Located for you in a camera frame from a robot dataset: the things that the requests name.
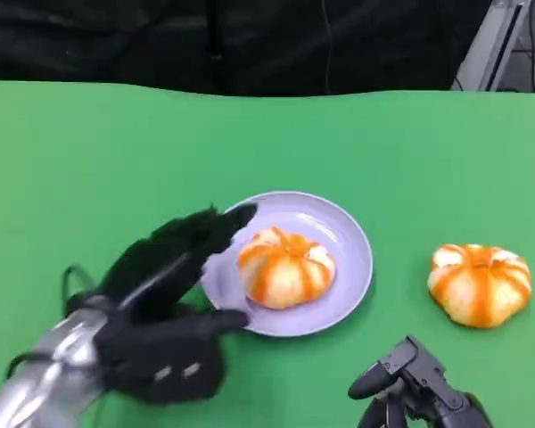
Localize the lilac plate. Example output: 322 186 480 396
200 191 375 338

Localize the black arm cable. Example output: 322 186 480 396
61 265 100 316

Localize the grey metal frame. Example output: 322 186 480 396
450 0 535 93

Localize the green table cloth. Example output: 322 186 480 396
0 78 535 428

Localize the orange and white bread roll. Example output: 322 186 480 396
237 226 338 311
426 243 532 330

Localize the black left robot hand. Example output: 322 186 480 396
88 202 259 406

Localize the black backdrop curtain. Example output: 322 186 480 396
0 0 487 97

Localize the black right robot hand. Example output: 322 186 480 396
347 334 494 428

